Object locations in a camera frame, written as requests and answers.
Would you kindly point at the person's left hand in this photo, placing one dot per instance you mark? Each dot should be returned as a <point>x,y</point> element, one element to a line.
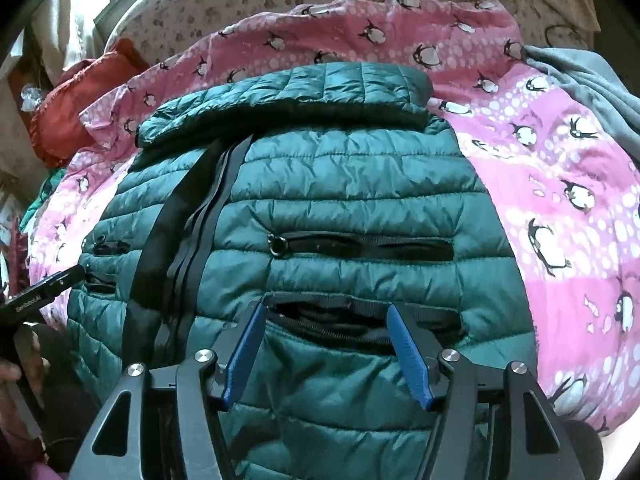
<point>32,355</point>

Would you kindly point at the beige floral bed sheet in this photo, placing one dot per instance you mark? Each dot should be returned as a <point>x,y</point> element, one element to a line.
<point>225,5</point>

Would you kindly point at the cream curtain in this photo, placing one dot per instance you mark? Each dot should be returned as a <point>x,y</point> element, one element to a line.
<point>65,25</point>

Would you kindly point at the green cloth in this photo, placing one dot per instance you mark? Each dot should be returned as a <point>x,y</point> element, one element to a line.
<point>42,200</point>

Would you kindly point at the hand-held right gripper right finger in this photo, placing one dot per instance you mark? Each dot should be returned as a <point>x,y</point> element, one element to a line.
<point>410,355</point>

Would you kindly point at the grey fleece cloth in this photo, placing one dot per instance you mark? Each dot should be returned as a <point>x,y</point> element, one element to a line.
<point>600,90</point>

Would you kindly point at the red ruffled pillow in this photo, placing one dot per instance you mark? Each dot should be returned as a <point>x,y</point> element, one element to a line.
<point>75,100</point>

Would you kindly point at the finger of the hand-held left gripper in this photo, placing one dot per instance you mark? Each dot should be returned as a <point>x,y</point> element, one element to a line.
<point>67,277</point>

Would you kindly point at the teal quilted puffer jacket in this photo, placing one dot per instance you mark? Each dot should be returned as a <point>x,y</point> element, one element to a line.
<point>350,180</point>

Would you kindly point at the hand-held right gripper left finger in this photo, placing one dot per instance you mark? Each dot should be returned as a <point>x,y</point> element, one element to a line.
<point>242,355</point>

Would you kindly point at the dark red cloth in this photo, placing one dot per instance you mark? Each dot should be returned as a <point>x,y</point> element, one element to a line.
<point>15,265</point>

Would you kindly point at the pink penguin print blanket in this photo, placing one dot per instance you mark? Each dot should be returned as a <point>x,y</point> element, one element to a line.
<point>550,185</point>

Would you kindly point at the clear crumpled plastic bag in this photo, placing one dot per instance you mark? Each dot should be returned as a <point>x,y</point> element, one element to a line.
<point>34,97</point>

